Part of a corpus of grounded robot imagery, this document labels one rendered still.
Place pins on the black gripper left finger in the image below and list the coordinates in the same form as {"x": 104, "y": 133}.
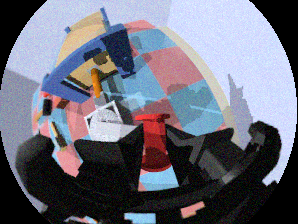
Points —
{"x": 125, "y": 153}

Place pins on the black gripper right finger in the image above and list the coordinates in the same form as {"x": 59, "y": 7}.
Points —
{"x": 185, "y": 150}

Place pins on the black-headed mallet with wooden handle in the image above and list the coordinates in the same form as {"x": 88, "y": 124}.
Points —
{"x": 44, "y": 111}

